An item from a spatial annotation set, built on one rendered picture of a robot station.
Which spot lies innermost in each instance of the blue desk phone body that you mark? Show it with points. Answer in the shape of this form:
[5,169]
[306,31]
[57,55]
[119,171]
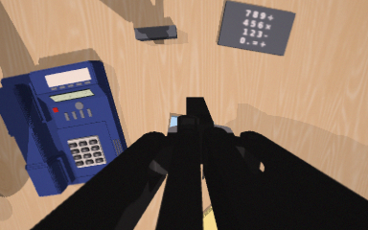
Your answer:
[80,119]

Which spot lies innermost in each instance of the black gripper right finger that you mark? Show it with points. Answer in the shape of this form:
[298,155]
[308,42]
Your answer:
[306,198]

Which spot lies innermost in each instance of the dark blue telephone handset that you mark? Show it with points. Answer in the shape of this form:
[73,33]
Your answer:
[22,119]

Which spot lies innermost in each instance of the dark grey flat block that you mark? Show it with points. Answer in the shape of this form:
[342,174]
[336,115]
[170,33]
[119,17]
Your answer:
[155,33]

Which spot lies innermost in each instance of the yellow sticky note pad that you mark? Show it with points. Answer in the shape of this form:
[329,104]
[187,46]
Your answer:
[209,220]

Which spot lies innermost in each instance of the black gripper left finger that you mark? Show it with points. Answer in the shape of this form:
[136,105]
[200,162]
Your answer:
[118,195]

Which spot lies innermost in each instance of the grey calculator keypad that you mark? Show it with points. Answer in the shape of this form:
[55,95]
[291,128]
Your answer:
[255,28]

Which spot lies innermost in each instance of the light blue note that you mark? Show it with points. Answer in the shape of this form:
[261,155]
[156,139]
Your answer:
[173,121]

